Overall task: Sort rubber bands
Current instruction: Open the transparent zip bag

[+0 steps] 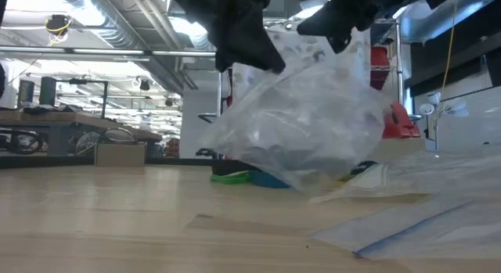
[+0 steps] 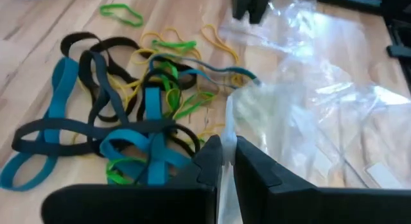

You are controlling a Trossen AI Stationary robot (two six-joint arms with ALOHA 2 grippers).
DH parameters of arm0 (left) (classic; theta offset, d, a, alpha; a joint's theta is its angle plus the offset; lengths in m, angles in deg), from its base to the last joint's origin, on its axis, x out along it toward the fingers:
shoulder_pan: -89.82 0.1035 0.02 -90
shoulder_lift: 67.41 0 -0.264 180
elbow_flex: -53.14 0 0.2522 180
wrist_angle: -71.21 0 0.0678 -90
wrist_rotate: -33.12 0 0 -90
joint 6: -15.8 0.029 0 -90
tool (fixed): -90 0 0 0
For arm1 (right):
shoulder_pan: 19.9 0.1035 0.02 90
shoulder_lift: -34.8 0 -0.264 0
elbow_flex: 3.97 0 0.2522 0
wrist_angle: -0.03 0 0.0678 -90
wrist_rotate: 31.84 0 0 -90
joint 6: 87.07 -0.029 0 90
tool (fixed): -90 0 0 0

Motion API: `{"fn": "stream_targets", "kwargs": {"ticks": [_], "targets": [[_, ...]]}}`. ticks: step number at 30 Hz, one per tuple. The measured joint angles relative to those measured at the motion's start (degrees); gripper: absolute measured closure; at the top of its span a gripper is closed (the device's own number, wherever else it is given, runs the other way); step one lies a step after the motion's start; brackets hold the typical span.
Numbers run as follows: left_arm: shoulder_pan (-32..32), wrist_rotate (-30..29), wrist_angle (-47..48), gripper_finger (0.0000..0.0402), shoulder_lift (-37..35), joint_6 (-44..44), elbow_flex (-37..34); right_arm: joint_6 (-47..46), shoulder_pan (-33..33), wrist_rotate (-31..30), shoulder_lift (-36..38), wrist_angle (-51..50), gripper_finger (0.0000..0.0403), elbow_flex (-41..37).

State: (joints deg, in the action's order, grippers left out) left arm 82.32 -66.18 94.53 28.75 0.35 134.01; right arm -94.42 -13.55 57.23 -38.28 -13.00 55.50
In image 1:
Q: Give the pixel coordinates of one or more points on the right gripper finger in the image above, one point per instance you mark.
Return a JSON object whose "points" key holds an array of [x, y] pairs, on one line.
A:
{"points": [[341, 40], [329, 20]]}

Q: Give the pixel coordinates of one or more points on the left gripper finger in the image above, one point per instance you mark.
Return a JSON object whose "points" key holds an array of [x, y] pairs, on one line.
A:
{"points": [[225, 50], [254, 46]]}

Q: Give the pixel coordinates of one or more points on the wide blue rubber band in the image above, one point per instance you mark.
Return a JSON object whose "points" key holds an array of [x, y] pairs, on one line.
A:
{"points": [[270, 181]]}

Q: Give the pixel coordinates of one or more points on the small green rubber band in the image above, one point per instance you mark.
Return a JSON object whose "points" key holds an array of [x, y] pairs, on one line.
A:
{"points": [[231, 178]]}

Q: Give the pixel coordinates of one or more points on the dark green rubber band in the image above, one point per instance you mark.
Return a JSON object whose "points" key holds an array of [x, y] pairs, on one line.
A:
{"points": [[364, 166]]}

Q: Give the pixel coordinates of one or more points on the white floral cloth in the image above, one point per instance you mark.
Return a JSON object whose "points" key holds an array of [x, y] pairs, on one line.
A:
{"points": [[301, 42]]}

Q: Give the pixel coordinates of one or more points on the red plastic bin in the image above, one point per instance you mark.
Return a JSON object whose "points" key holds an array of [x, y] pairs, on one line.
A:
{"points": [[379, 69], [229, 89]]}

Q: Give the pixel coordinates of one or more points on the black ceiling spotlight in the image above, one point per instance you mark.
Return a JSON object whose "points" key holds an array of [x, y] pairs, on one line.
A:
{"points": [[169, 103], [145, 85]]}

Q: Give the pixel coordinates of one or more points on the red tape dispenser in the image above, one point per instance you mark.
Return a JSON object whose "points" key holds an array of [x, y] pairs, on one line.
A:
{"points": [[403, 126]]}

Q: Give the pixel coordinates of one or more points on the white floor lamp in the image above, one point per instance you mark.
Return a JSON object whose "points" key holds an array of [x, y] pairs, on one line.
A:
{"points": [[433, 98]]}

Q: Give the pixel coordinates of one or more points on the bicycle wheel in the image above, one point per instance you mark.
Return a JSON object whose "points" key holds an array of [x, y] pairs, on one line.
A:
{"points": [[13, 137], [117, 131]]}

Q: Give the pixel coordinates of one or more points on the small brown cardboard box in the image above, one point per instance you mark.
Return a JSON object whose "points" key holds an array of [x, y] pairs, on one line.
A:
{"points": [[119, 155]]}

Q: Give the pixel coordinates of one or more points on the black ceiling-mounted device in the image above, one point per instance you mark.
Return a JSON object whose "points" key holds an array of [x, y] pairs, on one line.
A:
{"points": [[58, 23]]}

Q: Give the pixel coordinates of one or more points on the black computer monitor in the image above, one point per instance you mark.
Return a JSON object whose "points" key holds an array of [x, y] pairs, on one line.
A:
{"points": [[26, 93], [47, 91]]}

